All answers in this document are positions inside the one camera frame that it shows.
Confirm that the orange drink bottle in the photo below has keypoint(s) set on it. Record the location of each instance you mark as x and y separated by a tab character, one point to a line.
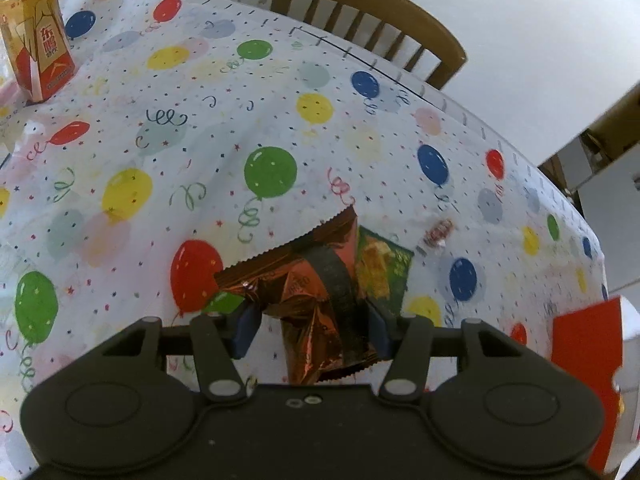
40	45

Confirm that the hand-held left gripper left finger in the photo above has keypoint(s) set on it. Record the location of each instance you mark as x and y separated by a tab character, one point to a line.
246	330

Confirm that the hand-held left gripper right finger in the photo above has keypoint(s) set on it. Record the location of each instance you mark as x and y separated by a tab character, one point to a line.
377	332

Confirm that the red cardboard box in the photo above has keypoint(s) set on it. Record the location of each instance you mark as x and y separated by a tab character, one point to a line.
585	345

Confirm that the green snack packet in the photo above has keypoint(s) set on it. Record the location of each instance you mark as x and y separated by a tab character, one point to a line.
387	267

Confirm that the small brown wrapped candy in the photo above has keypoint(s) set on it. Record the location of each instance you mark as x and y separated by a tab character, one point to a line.
437	236

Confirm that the white cabinet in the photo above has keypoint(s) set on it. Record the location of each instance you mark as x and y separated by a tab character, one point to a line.
600	180

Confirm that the dark red foil snack packet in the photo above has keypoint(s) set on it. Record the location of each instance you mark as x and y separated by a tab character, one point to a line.
305	280

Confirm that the balloon print tablecloth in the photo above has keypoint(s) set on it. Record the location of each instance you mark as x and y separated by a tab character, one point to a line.
200	125

